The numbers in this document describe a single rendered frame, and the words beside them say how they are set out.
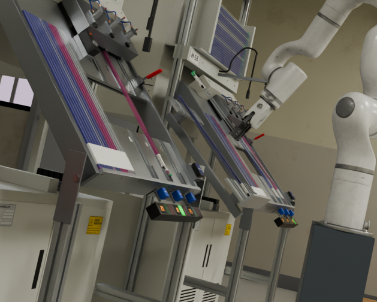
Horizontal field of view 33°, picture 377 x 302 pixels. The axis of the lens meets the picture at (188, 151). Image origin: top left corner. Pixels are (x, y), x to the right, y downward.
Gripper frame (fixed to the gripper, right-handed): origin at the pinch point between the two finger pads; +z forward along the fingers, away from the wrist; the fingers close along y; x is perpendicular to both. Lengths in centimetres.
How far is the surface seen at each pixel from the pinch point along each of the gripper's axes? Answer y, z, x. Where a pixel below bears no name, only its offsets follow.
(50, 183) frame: -46, 49, 21
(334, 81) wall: 349, -75, 59
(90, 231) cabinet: -23, 57, 9
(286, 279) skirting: 347, 81, -33
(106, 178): -76, 27, -3
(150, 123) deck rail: -13.5, 17.9, 22.6
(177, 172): -24.3, 21.5, -0.1
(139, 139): -39.9, 20.0, 11.3
